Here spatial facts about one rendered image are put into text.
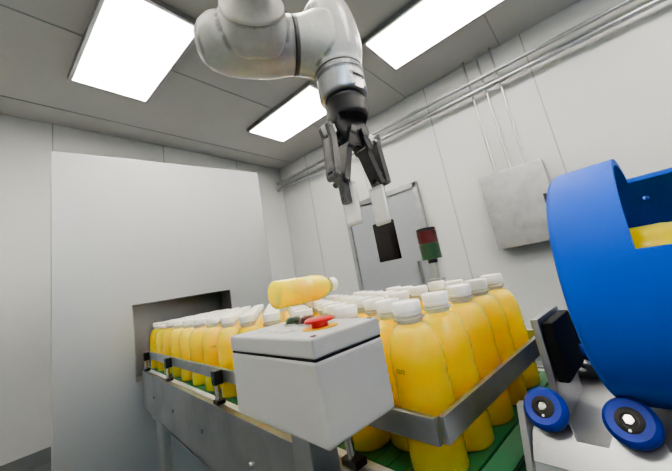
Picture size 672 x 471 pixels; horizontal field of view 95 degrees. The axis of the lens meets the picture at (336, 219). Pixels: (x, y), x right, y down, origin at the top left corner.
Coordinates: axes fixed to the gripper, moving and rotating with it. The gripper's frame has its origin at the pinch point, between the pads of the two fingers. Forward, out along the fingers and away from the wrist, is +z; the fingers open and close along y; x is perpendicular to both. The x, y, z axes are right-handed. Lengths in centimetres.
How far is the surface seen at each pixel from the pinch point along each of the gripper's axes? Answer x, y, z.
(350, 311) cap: 4.5, -4.0, 16.3
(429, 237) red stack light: 18, 47, 3
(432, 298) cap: -7.3, 1.9, 16.2
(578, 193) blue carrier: -27.5, 3.2, 6.6
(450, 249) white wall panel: 157, 319, 0
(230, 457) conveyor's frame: 48, -10, 46
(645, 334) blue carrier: -29.3, -0.8, 20.5
